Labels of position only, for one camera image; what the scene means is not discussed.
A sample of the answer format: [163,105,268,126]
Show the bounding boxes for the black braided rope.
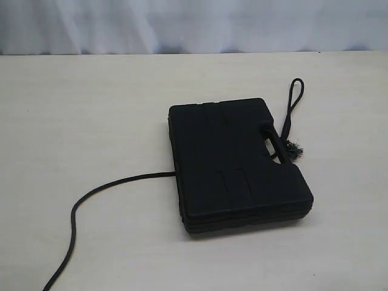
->
[42,78,306,291]

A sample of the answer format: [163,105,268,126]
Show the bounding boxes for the black plastic tool case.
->
[168,98,313,234]

